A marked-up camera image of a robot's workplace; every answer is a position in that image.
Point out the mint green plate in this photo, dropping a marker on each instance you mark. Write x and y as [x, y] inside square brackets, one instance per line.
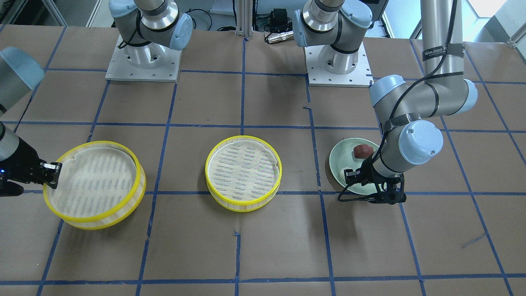
[342, 157]

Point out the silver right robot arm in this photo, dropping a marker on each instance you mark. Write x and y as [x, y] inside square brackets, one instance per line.
[68, 34]

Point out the brown steamed bun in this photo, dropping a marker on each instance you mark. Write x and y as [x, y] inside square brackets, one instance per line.
[363, 151]

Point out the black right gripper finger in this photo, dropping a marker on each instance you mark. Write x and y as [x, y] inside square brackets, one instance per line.
[51, 173]

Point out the aluminium frame post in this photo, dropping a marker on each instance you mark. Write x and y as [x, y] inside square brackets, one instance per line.
[244, 12]

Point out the black power adapter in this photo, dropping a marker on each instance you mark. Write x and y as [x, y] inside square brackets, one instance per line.
[278, 17]

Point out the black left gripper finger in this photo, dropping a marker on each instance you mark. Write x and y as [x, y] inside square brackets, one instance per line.
[352, 177]
[385, 197]

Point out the yellow steamer basket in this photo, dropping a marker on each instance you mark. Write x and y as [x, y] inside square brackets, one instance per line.
[101, 183]
[243, 173]

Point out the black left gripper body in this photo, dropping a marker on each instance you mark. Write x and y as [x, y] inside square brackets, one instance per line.
[367, 174]

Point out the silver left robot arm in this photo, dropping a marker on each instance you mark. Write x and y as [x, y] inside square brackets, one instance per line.
[403, 110]

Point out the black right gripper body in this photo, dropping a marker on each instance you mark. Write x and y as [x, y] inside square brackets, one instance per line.
[23, 165]

